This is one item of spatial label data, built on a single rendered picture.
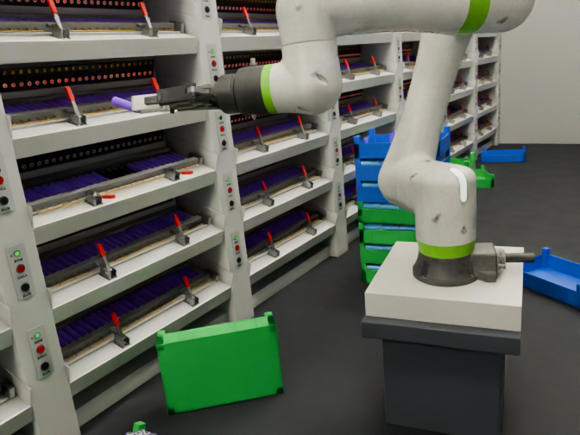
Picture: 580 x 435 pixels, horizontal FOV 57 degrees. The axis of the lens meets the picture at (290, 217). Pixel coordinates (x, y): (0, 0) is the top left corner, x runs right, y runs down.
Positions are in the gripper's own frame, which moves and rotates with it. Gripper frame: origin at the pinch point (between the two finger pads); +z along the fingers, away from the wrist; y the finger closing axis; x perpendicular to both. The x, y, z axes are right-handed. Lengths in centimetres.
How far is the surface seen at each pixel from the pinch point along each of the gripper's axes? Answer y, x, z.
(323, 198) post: -127, 13, -2
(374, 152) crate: -93, 0, -30
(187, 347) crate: -23, 55, 6
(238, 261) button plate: -67, 36, 11
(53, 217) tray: -4.0, 22.3, 28.9
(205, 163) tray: -53, 5, 15
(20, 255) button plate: 4.5, 30.5, 29.9
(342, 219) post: -135, 22, -8
